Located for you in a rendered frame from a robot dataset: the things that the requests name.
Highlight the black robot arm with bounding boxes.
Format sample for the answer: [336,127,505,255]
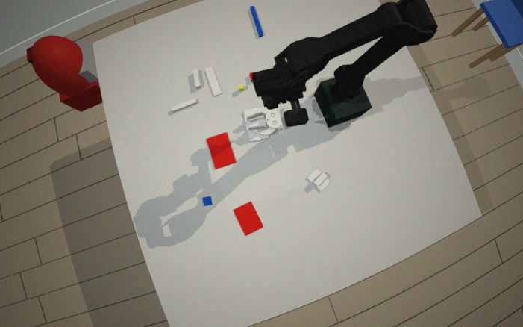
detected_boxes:
[251,0,438,110]

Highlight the red rectangular plate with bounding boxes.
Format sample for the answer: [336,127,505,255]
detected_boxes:
[207,132,236,169]
[233,202,264,236]

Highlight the blue rectangular bar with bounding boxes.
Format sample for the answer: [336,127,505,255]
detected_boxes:
[250,6,263,37]

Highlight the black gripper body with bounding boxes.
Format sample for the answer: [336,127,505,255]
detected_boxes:
[283,85,309,127]

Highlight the blue square block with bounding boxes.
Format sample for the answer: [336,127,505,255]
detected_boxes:
[202,196,212,206]

